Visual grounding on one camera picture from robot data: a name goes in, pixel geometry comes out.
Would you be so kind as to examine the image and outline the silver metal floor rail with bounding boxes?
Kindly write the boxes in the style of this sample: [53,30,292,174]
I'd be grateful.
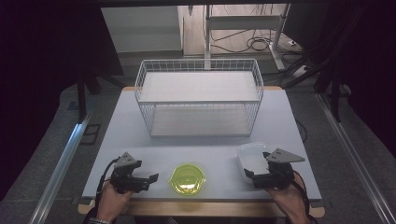
[28,110,94,224]
[315,92,396,224]

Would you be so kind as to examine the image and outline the white metal desk frame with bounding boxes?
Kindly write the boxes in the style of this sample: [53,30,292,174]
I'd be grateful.
[203,3,291,72]

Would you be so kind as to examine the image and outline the person's right hand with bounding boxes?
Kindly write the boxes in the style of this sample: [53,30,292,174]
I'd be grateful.
[264,170,307,220]

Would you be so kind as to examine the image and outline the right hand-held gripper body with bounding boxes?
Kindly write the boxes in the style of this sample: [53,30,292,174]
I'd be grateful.
[252,147,306,189]

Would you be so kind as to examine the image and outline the white power strip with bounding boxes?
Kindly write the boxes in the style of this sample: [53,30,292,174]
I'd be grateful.
[291,64,312,78]

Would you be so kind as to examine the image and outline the white cabinet panel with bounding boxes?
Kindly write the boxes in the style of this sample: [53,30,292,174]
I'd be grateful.
[100,6,184,54]

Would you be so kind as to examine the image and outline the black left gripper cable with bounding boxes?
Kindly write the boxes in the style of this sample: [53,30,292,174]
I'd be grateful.
[93,157,121,203]

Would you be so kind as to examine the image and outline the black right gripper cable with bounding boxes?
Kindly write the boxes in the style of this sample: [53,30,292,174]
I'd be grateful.
[290,170,314,223]

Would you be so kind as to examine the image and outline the green plastic bowl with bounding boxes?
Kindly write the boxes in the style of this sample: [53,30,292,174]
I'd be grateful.
[168,163,206,196]

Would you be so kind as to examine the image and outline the white square bowl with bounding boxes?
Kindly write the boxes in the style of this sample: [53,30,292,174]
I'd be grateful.
[236,142,273,185]

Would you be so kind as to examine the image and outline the black metal stand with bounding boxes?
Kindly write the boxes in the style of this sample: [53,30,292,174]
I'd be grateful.
[75,60,127,123]
[281,55,354,123]

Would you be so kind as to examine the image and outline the black floor cables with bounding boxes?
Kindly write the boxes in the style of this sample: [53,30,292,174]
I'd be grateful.
[210,28,302,54]

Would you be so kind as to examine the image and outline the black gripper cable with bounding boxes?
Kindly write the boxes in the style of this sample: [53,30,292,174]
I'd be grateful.
[93,157,121,203]
[290,170,314,223]

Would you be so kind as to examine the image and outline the person's left hand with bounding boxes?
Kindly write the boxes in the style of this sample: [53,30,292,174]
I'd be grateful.
[96,181,134,222]

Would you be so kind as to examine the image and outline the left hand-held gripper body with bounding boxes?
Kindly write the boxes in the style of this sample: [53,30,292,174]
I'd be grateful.
[110,151,149,194]

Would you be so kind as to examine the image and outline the white wire shelf rack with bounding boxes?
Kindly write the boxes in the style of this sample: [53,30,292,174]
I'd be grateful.
[134,58,264,138]

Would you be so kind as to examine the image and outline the thin black cable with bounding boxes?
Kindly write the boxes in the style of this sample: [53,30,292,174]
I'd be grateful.
[294,119,309,145]

